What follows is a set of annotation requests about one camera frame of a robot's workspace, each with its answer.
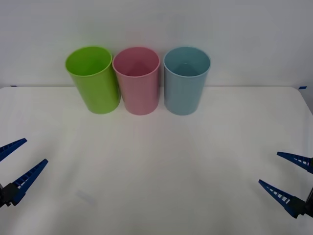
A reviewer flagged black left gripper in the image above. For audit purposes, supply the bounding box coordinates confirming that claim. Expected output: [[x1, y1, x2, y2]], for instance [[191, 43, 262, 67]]
[[0, 138, 49, 209]]

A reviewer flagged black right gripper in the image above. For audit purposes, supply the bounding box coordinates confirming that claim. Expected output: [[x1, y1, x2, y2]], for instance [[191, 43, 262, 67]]
[[258, 151, 313, 219]]

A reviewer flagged green plastic bin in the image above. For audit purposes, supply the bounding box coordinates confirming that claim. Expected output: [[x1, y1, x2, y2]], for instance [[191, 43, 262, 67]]
[[65, 46, 121, 115]]

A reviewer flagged pink plastic bin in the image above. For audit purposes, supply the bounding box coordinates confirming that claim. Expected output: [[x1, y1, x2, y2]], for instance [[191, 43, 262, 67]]
[[112, 47, 161, 116]]

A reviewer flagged pale blue plastic bin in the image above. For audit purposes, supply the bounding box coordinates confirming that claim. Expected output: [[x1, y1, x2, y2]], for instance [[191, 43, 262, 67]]
[[163, 46, 211, 116]]

